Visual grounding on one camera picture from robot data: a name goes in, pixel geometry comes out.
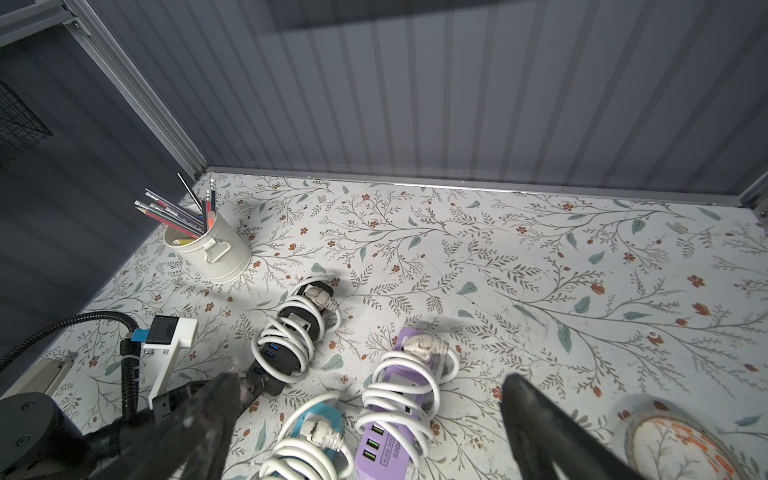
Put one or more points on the floral tape roll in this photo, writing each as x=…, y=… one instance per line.
x=663, y=445

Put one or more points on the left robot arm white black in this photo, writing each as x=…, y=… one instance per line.
x=39, y=441

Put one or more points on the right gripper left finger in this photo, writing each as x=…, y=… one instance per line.
x=194, y=440

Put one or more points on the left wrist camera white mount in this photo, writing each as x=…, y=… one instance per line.
x=160, y=345

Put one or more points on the black wire basket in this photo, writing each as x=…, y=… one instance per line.
x=21, y=128

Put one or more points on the white pencil cup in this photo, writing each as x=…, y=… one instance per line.
x=220, y=255

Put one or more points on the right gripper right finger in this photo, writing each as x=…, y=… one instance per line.
x=545, y=441

